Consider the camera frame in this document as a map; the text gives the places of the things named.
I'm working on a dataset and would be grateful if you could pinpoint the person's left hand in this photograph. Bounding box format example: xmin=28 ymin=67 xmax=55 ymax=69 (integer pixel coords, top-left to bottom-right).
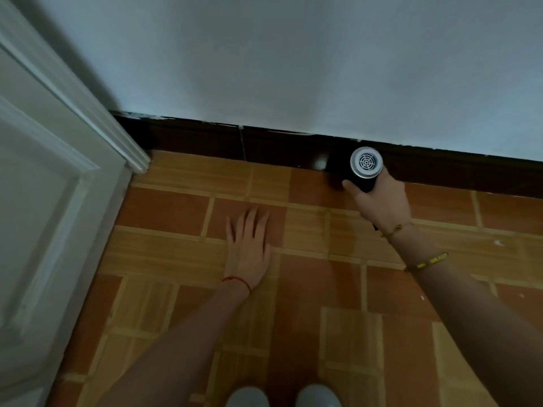
xmin=224 ymin=207 xmax=273 ymax=291

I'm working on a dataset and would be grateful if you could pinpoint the person's right hand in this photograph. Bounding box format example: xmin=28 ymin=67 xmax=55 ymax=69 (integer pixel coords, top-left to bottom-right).
xmin=342 ymin=168 xmax=413 ymax=236

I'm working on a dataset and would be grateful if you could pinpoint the black hair dryer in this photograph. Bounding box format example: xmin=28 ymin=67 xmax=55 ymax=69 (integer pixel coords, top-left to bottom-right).
xmin=339 ymin=146 xmax=384 ymax=194

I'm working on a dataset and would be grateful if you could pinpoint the person's right forearm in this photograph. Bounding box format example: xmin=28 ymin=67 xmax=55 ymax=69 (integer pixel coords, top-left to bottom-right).
xmin=388 ymin=224 xmax=543 ymax=407

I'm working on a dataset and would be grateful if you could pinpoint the person's left forearm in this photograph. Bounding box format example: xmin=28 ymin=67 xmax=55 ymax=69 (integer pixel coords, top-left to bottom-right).
xmin=97 ymin=279 xmax=253 ymax=407

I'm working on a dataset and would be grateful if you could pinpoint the dark wooden baseboard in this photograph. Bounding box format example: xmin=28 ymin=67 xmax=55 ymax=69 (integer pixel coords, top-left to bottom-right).
xmin=109 ymin=110 xmax=543 ymax=200

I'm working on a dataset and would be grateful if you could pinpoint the white shoe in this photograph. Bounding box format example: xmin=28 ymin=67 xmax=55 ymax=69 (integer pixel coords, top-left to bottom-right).
xmin=295 ymin=384 xmax=342 ymax=407
xmin=225 ymin=386 xmax=270 ymax=407

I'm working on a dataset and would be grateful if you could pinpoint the white panelled door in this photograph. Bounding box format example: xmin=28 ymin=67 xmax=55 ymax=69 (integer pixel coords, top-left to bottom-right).
xmin=0 ymin=0 xmax=152 ymax=407

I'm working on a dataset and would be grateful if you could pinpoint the red string bracelet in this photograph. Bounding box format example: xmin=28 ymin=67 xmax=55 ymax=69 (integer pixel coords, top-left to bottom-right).
xmin=221 ymin=276 xmax=253 ymax=293

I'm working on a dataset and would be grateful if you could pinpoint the thin gold bracelet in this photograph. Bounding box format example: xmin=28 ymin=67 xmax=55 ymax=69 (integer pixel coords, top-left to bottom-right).
xmin=381 ymin=222 xmax=415 ymax=243

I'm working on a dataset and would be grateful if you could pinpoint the gold bead bracelet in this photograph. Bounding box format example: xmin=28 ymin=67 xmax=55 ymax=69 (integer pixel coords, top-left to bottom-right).
xmin=403 ymin=252 xmax=449 ymax=273

